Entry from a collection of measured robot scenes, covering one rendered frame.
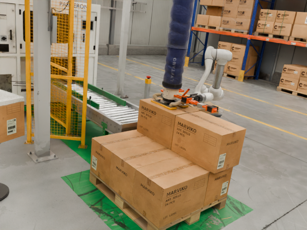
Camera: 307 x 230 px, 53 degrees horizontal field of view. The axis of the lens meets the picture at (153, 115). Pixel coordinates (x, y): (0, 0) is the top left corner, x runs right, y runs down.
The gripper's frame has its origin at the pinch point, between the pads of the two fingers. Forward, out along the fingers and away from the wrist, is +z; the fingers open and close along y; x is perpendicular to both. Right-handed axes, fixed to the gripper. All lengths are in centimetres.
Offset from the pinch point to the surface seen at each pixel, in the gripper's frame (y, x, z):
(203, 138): 23, -46, 22
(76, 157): 107, 121, 65
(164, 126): 31.2, 9.3, 21.1
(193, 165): 53, -43, 27
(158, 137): 47, 16, 21
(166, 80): -16.7, 25.4, 10.7
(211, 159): 40, -59, 22
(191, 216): 97, -60, 38
